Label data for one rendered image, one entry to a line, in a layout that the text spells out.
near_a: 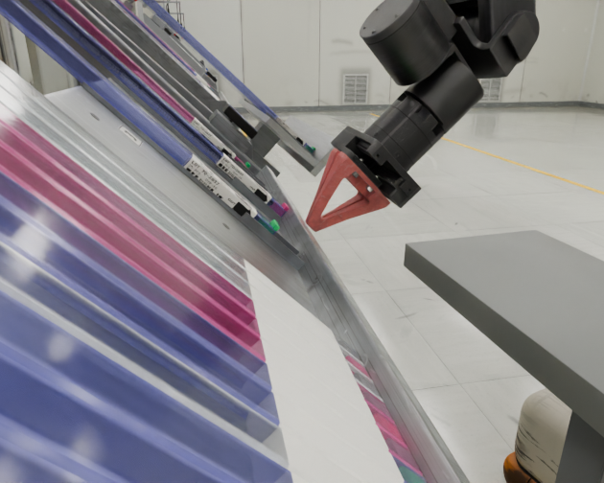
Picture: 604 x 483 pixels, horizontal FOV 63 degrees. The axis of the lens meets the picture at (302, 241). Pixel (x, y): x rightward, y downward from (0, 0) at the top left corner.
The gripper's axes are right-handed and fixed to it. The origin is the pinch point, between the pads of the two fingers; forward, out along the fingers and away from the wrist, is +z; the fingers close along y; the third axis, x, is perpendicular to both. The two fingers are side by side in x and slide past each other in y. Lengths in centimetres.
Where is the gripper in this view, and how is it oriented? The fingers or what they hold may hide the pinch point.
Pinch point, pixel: (315, 220)
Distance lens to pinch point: 49.3
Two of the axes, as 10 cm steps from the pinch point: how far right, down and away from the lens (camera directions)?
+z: -7.0, 7.0, 1.2
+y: 1.8, 3.4, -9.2
